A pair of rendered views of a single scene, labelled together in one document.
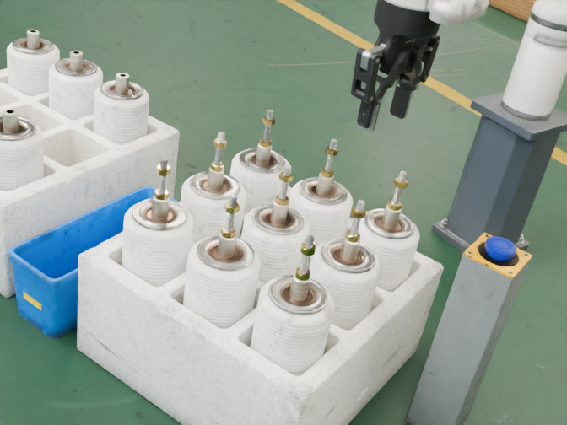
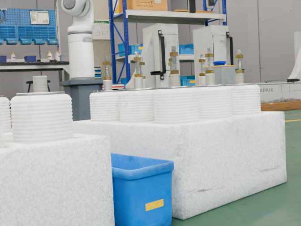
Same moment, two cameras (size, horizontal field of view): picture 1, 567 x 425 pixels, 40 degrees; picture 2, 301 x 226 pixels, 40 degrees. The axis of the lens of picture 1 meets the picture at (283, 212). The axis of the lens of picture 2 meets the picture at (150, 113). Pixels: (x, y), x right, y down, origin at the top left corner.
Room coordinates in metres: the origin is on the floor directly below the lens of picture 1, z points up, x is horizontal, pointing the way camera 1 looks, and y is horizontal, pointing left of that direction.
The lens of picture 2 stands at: (0.70, 1.02, 0.25)
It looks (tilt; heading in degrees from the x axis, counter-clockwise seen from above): 3 degrees down; 287
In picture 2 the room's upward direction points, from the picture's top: 3 degrees counter-clockwise
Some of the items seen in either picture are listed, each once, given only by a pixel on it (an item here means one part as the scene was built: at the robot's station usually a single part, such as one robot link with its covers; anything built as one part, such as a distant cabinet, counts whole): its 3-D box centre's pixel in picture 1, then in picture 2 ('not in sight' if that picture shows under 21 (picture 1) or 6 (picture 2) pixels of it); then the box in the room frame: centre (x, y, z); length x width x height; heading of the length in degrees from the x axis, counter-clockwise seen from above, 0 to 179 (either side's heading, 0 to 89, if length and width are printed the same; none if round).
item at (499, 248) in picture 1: (499, 250); (219, 64); (0.86, -0.28, 0.32); 0.04 x 0.04 x 0.02
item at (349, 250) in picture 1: (349, 248); (203, 82); (0.88, -0.10, 0.26); 0.02 x 0.02 x 0.03
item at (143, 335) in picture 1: (261, 306); (176, 151); (0.94, 0.01, 0.09); 0.39 x 0.39 x 0.18; 60
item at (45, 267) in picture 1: (105, 258); (105, 188); (1.02, 0.27, 0.06); 0.30 x 0.11 x 0.12; 149
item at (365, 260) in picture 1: (348, 255); not in sight; (0.88, -0.10, 0.25); 0.08 x 0.08 x 0.01
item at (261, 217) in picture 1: (278, 219); not in sight; (0.94, 0.01, 0.25); 0.08 x 0.08 x 0.01
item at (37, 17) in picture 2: not in sight; (39, 17); (4.36, -5.05, 1.54); 0.32 x 0.02 x 0.25; 43
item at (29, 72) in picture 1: (34, 89); not in sight; (1.38, 0.52, 0.16); 0.10 x 0.10 x 0.18
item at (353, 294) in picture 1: (335, 307); not in sight; (0.88, -0.10, 0.16); 0.10 x 0.10 x 0.18
